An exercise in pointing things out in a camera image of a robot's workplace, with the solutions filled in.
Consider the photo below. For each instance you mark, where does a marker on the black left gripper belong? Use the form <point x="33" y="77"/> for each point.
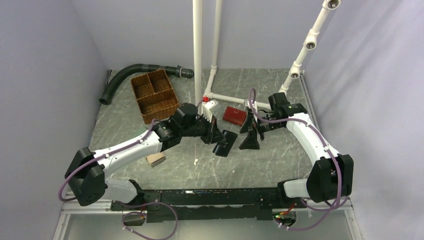
<point x="213" y="135"/>

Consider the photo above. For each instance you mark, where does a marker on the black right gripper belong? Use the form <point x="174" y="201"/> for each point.
<point x="251" y="142"/>

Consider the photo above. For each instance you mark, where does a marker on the black leather card holder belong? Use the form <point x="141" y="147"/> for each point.
<point x="223" y="148"/>

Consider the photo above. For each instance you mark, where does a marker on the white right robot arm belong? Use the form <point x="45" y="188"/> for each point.
<point x="331" y="176"/>

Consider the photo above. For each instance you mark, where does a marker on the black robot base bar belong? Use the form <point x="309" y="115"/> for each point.
<point x="260" y="203"/>

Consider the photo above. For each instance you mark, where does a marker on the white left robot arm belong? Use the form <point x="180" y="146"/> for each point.
<point x="89" y="174"/>

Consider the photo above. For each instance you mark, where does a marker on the red leather card holder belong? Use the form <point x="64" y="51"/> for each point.
<point x="234" y="116"/>

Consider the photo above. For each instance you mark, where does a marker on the beige snap card holder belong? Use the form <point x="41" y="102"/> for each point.
<point x="155" y="159"/>

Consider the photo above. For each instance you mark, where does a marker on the brown wicker basket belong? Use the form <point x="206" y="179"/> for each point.
<point x="155" y="96"/>

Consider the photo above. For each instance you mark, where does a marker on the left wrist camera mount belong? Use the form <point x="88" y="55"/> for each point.
<point x="209" y="107"/>

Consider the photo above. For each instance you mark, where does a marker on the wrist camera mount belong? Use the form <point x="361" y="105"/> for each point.
<point x="209" y="107"/>
<point x="250" y="105"/>

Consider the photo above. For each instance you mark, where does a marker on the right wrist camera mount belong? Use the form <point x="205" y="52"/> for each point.
<point x="250" y="105"/>

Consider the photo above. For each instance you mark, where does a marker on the white PVC pipe frame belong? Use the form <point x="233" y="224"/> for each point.
<point x="295" y="71"/>

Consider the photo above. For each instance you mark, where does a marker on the aluminium table edge rail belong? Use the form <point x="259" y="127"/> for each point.
<point x="308" y="101"/>

